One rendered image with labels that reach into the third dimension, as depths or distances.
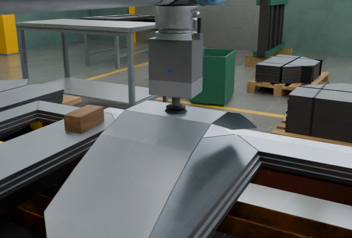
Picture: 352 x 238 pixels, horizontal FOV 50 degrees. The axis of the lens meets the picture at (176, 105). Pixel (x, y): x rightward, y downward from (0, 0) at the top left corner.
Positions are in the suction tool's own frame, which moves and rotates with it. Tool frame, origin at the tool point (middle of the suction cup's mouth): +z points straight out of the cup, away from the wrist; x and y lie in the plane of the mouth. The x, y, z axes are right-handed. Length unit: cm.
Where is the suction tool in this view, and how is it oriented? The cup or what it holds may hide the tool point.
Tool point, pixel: (175, 117)
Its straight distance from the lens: 73.2
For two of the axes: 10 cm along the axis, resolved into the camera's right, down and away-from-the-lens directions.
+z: 0.0, 9.6, 2.8
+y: -9.3, -1.1, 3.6
